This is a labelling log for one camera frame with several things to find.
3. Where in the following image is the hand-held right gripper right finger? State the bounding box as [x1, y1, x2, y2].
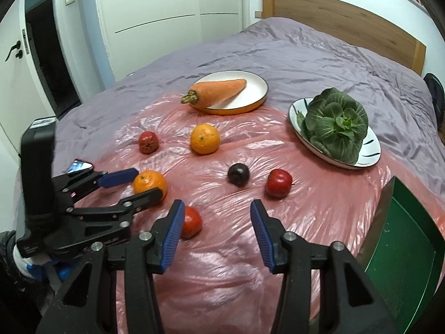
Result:
[250, 200, 399, 334]

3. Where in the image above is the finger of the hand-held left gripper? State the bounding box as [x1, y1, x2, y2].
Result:
[52, 168, 140, 199]
[66, 188, 164, 224]

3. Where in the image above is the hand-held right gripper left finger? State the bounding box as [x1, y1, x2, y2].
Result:
[36, 199, 186, 334]

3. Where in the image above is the orange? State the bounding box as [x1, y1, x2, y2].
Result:
[190, 123, 221, 155]
[133, 170, 168, 205]

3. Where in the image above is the small red apple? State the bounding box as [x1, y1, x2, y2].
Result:
[266, 169, 293, 198]
[180, 206, 203, 239]
[138, 131, 160, 154]

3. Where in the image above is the dark plum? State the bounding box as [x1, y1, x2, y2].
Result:
[228, 163, 250, 186]

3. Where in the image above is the green tray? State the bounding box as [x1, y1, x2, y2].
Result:
[356, 176, 445, 334]

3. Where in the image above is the person's left hand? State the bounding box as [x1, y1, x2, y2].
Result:
[19, 255, 75, 282]

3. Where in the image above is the red plastic sheet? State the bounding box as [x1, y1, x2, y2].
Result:
[75, 92, 445, 334]

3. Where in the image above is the white door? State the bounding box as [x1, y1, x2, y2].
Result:
[0, 0, 46, 154]

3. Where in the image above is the green bok choy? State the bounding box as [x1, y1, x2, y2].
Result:
[296, 88, 369, 164]

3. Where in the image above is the carrot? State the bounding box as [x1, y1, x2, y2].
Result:
[180, 79, 247, 108]

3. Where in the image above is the white plate with black marks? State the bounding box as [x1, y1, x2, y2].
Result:
[288, 97, 382, 170]

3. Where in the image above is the white plate with orange rim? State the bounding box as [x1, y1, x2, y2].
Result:
[191, 71, 269, 115]

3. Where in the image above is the white wardrobe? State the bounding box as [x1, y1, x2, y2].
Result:
[52, 0, 242, 91]

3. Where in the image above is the wooden headboard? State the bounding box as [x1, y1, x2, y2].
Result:
[261, 0, 427, 77]

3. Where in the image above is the black door handle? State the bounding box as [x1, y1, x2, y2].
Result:
[7, 41, 23, 60]

